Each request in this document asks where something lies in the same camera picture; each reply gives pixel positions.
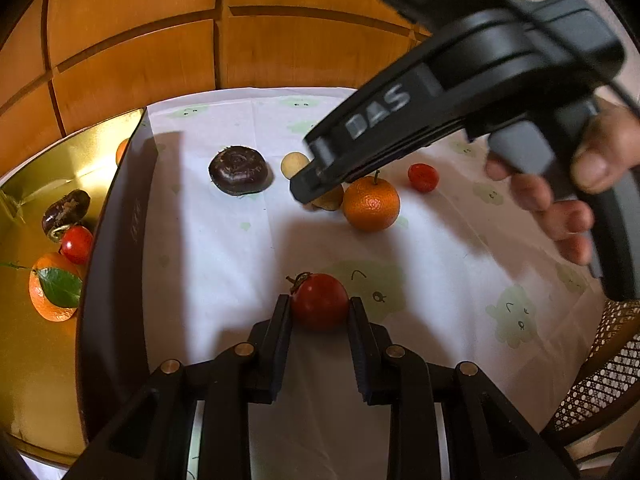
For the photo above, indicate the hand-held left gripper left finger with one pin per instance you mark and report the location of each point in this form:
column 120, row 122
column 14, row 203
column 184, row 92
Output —
column 282, row 340

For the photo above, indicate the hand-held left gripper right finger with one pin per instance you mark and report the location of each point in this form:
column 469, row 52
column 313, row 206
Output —
column 357, row 345

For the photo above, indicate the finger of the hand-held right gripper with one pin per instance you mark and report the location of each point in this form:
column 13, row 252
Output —
column 310, row 185

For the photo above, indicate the beige longan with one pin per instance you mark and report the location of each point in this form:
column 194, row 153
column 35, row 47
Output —
column 330, row 202
column 294, row 164

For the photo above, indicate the red cherry tomato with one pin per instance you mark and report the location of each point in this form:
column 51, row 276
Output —
column 320, row 302
column 77, row 246
column 423, row 177

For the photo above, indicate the mandarin orange with stem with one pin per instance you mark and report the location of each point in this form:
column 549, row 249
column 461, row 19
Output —
column 371, row 207

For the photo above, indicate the dark brown round fruit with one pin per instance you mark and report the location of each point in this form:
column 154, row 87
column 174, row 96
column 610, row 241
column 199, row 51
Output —
column 237, row 167

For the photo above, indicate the gold metal tin box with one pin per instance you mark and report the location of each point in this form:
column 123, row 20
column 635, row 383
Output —
column 115, row 310

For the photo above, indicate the mandarin orange with leaf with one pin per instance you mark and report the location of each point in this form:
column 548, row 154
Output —
column 45, row 302

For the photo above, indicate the brown date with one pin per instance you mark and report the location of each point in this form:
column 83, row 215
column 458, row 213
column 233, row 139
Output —
column 65, row 210

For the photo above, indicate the person's right hand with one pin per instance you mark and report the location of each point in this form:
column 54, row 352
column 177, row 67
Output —
column 605, row 155

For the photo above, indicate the white green-printed tablecloth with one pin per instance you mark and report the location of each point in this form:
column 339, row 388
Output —
column 225, row 260

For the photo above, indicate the wooden wardrobe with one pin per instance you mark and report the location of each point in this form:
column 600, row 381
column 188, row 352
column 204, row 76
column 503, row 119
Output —
column 130, row 50

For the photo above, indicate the cane wicker chair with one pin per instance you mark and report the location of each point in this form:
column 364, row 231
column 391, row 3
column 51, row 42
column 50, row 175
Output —
column 605, row 370

